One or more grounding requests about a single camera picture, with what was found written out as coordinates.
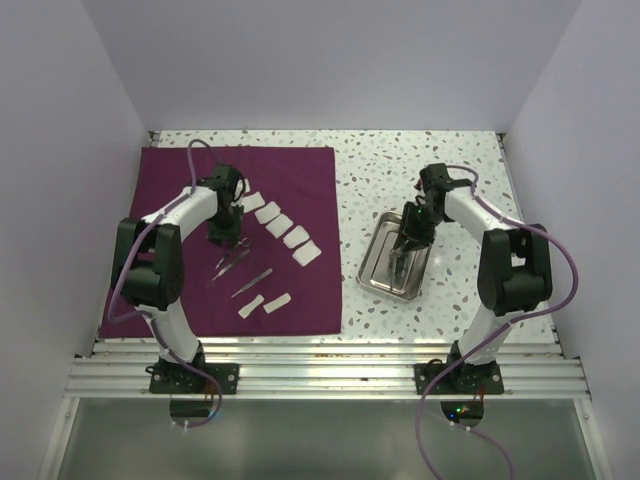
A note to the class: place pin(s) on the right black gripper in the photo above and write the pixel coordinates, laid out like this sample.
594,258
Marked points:
417,239

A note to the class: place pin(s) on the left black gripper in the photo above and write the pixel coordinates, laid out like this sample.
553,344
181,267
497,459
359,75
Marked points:
230,234

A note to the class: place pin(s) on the steel scissors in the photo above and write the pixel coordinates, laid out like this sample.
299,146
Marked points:
399,268

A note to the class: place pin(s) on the steel scalpel handle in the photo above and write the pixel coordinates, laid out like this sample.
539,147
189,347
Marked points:
389,287

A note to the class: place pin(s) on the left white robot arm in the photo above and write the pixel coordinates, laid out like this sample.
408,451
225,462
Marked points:
148,269

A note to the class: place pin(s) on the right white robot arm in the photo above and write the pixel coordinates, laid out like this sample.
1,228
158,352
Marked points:
513,275

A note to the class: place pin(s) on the steel instrument tray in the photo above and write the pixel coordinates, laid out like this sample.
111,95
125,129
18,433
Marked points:
375,265

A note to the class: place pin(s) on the white bandage strip left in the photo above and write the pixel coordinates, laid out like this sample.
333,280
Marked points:
247,309

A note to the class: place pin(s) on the white bandage strip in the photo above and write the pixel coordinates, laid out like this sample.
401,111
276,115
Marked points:
247,309
277,303

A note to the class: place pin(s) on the white bandage strip right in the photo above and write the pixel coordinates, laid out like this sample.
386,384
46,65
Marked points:
277,303

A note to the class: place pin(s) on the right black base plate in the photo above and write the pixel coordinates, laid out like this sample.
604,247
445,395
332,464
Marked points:
466,379

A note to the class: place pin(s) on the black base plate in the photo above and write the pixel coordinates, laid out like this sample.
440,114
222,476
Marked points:
174,379
466,379

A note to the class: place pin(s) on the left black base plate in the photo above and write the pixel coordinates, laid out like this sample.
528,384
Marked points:
174,379

